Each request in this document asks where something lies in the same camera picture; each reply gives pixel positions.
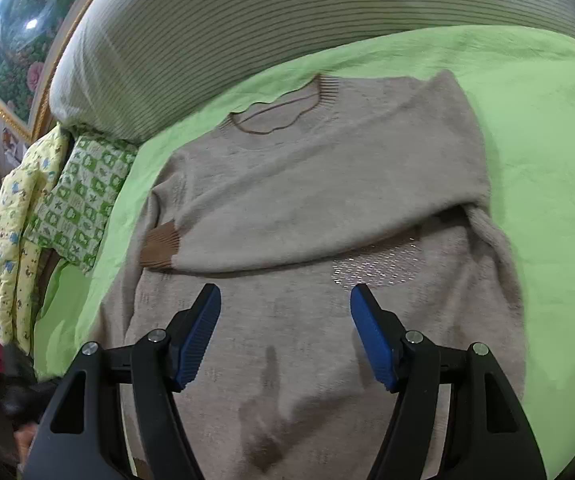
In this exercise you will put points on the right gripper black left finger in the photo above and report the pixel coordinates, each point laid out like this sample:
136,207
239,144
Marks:
106,392

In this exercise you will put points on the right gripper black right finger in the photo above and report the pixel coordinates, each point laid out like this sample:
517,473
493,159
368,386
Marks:
488,435

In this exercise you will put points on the beige knit sweater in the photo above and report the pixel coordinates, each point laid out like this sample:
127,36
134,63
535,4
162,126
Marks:
288,205

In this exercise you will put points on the person's left hand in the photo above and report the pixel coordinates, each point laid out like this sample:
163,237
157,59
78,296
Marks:
24,437

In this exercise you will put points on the yellow floral quilt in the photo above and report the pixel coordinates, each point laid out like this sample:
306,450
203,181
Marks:
21,261

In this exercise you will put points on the green white checkered blanket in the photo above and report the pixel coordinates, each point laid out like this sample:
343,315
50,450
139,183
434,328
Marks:
72,218

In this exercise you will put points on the light green bed sheet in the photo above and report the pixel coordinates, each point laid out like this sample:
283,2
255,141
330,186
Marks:
521,84

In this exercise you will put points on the grey striped headboard cushion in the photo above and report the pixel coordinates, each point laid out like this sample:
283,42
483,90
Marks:
135,67

